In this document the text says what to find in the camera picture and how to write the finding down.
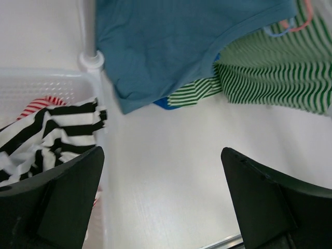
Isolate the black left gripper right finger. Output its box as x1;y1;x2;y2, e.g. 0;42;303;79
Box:
221;147;331;248

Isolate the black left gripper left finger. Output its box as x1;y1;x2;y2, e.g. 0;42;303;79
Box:
1;146;104;248

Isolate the black striped tank top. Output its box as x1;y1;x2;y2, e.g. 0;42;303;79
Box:
1;99;107;186

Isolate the red striped tank top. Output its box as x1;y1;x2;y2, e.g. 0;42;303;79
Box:
16;95;66;120

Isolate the green striped tank top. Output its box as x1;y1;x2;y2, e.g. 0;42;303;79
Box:
168;2;331;115

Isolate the royal blue tank top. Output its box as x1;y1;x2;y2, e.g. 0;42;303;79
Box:
153;97;180;110

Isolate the blue hanger of teal top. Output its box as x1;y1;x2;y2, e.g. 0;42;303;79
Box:
263;18;295;38

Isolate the teal tank top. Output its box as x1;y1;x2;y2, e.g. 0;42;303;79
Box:
96;0;296;114

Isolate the white plastic basket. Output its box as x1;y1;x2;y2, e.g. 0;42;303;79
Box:
1;68;109;248

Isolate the white clothes rack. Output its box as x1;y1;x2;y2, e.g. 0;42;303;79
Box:
77;0;106;106

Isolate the aluminium mounting rail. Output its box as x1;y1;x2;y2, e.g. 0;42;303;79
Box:
200;234;245;249

